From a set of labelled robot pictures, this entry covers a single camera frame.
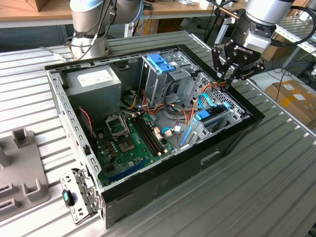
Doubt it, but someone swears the brass tipped gripper cable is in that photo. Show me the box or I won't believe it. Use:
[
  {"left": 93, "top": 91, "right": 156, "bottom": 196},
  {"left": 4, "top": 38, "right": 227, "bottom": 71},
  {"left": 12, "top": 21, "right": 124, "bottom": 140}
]
[{"left": 209, "top": 0, "right": 239, "bottom": 20}]

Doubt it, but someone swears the black latch with teal button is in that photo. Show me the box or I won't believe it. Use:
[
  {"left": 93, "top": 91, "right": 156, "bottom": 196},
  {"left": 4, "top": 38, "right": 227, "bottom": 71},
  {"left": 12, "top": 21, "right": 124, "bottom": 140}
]
[{"left": 61, "top": 189, "right": 76, "bottom": 207}]

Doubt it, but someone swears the CPU socket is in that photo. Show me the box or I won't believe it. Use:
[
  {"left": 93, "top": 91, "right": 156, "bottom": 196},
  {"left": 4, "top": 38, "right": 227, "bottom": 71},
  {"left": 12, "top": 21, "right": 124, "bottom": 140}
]
[{"left": 118, "top": 137, "right": 136, "bottom": 153}]

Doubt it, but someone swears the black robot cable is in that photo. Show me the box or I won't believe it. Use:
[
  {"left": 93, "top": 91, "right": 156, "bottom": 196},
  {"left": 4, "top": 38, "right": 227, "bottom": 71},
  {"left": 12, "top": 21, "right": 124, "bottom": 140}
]
[{"left": 63, "top": 0, "right": 119, "bottom": 61}]

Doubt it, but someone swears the orange black wire bundle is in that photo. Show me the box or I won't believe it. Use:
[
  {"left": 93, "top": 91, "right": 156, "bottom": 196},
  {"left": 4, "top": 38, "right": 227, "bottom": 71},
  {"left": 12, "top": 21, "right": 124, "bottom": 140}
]
[{"left": 142, "top": 88, "right": 196, "bottom": 126}]

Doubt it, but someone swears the red black fan wire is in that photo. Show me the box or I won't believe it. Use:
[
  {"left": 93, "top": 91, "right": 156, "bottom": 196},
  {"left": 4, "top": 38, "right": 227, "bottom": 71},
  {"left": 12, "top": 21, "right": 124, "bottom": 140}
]
[{"left": 78, "top": 106, "right": 97, "bottom": 139}]

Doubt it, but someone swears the blue data wire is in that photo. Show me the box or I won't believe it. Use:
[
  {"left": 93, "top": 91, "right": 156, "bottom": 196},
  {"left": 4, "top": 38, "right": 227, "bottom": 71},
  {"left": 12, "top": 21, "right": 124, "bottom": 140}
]
[{"left": 197, "top": 93, "right": 218, "bottom": 109}]

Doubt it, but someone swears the metal socket cover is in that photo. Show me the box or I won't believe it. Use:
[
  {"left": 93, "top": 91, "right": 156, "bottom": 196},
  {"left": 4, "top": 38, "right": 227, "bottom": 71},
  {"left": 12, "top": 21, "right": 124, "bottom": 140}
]
[{"left": 105, "top": 114, "right": 131, "bottom": 138}]

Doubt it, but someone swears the black case fan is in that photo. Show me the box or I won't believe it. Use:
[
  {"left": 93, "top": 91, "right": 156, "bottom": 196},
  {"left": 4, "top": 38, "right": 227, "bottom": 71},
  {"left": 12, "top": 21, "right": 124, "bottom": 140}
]
[{"left": 79, "top": 107, "right": 97, "bottom": 149}]

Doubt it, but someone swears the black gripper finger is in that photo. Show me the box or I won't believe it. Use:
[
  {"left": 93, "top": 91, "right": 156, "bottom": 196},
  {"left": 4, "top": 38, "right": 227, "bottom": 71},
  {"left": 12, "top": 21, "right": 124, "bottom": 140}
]
[
  {"left": 211, "top": 42, "right": 235, "bottom": 79},
  {"left": 226, "top": 61, "right": 267, "bottom": 90}
]

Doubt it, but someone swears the white cable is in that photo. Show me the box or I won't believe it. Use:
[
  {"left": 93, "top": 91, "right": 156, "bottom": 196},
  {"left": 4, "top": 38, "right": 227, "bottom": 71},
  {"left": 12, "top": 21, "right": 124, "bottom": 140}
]
[{"left": 40, "top": 46, "right": 67, "bottom": 62}]

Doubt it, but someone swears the grey power supply unit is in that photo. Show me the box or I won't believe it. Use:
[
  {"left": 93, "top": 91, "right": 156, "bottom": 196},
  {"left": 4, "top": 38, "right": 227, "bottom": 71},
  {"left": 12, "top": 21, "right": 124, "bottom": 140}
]
[{"left": 63, "top": 64, "right": 122, "bottom": 126}]

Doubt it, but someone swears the thick black camera cable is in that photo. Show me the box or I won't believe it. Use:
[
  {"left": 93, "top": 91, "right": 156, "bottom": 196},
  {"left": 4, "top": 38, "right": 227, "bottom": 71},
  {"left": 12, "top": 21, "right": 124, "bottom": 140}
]
[{"left": 270, "top": 5, "right": 316, "bottom": 47}]

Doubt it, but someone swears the metal slot cover bracket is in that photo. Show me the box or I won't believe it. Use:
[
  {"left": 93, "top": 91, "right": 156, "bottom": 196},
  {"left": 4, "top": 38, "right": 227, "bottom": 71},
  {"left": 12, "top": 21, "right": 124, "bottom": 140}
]
[{"left": 59, "top": 167, "right": 103, "bottom": 226}]

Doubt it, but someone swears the hard disk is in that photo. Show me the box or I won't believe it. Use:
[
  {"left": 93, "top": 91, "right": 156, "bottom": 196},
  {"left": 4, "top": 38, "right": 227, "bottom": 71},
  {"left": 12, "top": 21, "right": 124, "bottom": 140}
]
[{"left": 181, "top": 101, "right": 231, "bottom": 147}]

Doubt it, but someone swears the black PC case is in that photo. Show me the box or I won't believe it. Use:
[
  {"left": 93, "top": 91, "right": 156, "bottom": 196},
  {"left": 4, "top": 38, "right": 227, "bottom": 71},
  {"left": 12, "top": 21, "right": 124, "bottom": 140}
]
[{"left": 44, "top": 43, "right": 266, "bottom": 229}]

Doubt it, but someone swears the blue expansion slot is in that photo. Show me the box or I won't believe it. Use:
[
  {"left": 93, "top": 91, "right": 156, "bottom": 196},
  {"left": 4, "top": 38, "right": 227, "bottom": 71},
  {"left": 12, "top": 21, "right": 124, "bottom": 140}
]
[{"left": 108, "top": 159, "right": 147, "bottom": 183}]

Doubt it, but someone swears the grey metal drive cage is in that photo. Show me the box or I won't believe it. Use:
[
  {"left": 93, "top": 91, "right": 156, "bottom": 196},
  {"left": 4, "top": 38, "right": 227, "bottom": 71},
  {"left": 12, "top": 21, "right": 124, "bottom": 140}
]
[{"left": 138, "top": 48, "right": 198, "bottom": 107}]

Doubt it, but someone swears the orange red power wire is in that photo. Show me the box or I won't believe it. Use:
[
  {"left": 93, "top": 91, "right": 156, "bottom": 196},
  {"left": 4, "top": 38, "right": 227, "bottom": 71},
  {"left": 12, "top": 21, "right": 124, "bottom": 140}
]
[{"left": 197, "top": 78, "right": 232, "bottom": 99}]

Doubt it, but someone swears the brown cardboard box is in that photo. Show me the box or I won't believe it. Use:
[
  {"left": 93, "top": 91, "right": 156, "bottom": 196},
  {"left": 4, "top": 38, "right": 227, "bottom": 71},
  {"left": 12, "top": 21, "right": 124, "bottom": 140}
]
[
  {"left": 147, "top": 17, "right": 185, "bottom": 35},
  {"left": 261, "top": 37, "right": 297, "bottom": 62}
]

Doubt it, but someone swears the blue wire with white plug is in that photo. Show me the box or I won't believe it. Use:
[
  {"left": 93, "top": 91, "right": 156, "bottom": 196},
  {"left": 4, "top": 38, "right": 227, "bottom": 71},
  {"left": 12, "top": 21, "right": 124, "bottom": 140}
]
[{"left": 161, "top": 125, "right": 185, "bottom": 137}]

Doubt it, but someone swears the grey parts rack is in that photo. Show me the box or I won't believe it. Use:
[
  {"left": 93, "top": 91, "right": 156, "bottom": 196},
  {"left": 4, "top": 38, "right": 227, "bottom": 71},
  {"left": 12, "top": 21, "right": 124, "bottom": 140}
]
[{"left": 0, "top": 127, "right": 52, "bottom": 223}]

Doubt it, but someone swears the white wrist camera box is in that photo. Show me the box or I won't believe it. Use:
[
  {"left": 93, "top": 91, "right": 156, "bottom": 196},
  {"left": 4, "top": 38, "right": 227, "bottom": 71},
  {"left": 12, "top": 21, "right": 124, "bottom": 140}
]
[{"left": 245, "top": 23, "right": 272, "bottom": 54}]

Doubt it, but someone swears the black tripod leg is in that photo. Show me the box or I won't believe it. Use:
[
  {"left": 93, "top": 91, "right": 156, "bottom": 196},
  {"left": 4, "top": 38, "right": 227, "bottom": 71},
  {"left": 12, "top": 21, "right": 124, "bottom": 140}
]
[{"left": 204, "top": 0, "right": 227, "bottom": 47}]

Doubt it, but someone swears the metal frame slat table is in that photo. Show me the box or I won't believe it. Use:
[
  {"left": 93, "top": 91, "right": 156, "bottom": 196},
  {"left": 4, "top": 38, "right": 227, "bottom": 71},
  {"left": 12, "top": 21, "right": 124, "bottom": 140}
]
[{"left": 271, "top": 16, "right": 316, "bottom": 72}]

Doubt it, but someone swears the wooden desk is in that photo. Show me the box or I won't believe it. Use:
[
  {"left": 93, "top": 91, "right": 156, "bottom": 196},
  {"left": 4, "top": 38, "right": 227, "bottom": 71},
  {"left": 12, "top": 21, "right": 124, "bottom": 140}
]
[{"left": 0, "top": 0, "right": 247, "bottom": 47}]

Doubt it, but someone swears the blue plastic bay latch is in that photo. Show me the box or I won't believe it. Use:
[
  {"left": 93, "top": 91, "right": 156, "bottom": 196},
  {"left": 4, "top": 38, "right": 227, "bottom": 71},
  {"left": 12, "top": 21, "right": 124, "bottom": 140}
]
[{"left": 147, "top": 54, "right": 178, "bottom": 74}]

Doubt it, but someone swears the black RAM slot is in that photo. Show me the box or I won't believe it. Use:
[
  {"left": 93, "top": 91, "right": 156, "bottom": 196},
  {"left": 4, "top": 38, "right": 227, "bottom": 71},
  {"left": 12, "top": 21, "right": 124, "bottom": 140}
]
[
  {"left": 130, "top": 118, "right": 158, "bottom": 157},
  {"left": 137, "top": 116, "right": 165, "bottom": 153}
]

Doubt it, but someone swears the perforated metal disk bay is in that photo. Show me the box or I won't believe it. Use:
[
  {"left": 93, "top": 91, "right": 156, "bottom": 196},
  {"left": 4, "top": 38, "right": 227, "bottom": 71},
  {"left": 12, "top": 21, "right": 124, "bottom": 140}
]
[{"left": 177, "top": 73, "right": 250, "bottom": 150}]

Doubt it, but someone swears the brown wooden box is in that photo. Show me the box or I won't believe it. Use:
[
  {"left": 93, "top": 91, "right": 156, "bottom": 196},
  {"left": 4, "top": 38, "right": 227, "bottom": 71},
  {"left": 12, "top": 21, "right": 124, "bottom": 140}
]
[{"left": 26, "top": 0, "right": 50, "bottom": 12}]

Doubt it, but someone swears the yellow orange wire bundle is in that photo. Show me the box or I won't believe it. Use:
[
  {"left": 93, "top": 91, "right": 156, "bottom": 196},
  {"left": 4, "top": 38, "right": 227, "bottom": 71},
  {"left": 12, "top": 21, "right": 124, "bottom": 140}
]
[{"left": 122, "top": 90, "right": 138, "bottom": 111}]

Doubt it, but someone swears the green motherboard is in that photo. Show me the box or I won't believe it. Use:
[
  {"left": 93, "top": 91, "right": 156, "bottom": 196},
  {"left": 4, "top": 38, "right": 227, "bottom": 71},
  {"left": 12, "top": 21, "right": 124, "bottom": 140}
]
[{"left": 92, "top": 112, "right": 177, "bottom": 187}]

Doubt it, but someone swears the cardboard box with labels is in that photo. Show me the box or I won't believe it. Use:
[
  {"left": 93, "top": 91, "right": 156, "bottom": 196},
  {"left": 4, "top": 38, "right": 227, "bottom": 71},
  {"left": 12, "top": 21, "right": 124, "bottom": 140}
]
[{"left": 264, "top": 79, "right": 316, "bottom": 129}]

